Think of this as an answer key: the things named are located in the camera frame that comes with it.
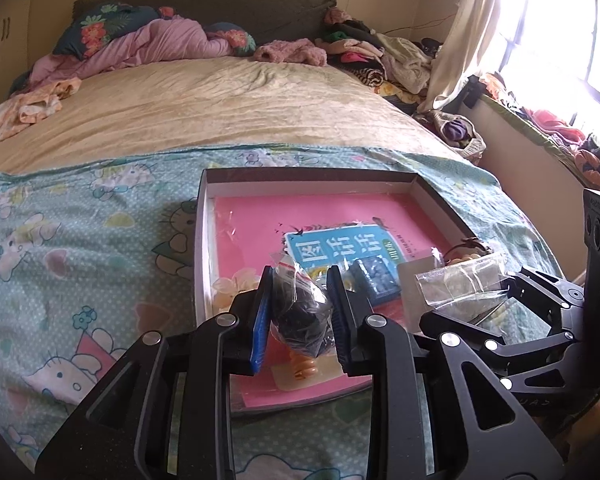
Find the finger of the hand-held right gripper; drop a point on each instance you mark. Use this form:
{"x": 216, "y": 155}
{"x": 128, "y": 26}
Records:
{"x": 550, "y": 292}
{"x": 490, "y": 345}

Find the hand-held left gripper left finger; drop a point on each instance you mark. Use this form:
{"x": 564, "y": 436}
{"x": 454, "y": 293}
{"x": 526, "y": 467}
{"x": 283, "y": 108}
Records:
{"x": 260, "y": 325}

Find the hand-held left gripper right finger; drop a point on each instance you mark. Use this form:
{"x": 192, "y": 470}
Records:
{"x": 338, "y": 320}

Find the clear bag with black beads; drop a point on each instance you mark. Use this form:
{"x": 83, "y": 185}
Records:
{"x": 302, "y": 310}

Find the small blue box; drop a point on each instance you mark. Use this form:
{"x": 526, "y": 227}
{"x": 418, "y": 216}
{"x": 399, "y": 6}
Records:
{"x": 380, "y": 277}

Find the small clear plastic bag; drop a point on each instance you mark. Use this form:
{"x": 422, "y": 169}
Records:
{"x": 460, "y": 280}

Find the grey cardboard box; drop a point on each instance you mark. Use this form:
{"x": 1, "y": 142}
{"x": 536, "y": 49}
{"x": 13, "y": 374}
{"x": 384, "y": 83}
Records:
{"x": 202, "y": 240}

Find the pearl flower hair accessory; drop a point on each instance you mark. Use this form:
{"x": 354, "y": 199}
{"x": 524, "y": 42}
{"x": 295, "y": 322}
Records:
{"x": 230, "y": 292}

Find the colourful clothes heap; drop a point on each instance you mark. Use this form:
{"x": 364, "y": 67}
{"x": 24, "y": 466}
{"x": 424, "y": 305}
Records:
{"x": 555, "y": 125}

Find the basket with clothes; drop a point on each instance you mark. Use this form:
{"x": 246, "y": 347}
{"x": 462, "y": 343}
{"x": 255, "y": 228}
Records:
{"x": 455, "y": 132}

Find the cartoon cat print blanket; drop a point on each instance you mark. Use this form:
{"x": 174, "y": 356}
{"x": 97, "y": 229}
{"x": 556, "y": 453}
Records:
{"x": 80, "y": 260}

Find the beige bedspread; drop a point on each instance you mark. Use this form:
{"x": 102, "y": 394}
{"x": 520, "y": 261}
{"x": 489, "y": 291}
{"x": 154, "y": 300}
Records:
{"x": 205, "y": 105}

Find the window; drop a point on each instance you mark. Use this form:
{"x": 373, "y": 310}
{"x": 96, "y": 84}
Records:
{"x": 565, "y": 25}

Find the cream curtain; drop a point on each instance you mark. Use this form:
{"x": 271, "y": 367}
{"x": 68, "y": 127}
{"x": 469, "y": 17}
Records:
{"x": 475, "y": 35}

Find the pile of mixed clothes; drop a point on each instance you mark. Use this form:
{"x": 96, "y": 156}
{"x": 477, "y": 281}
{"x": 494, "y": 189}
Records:
{"x": 380, "y": 55}

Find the pink fuzzy garment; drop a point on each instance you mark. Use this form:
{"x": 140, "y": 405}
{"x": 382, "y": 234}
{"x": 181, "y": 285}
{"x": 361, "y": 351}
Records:
{"x": 290, "y": 52}

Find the dark floral pillow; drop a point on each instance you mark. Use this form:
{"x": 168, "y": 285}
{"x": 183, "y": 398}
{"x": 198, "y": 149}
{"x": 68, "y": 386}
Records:
{"x": 105, "y": 22}
{"x": 235, "y": 37}

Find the pink quilt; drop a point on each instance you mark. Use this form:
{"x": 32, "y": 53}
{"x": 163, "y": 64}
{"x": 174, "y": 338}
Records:
{"x": 155, "y": 42}

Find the peach crumpled cloth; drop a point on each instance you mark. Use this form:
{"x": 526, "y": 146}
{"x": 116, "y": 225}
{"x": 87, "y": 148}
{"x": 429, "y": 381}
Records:
{"x": 30, "y": 105}

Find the dark grey headboard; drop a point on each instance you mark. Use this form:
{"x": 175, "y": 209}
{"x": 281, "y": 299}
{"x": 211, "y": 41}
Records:
{"x": 230, "y": 7}

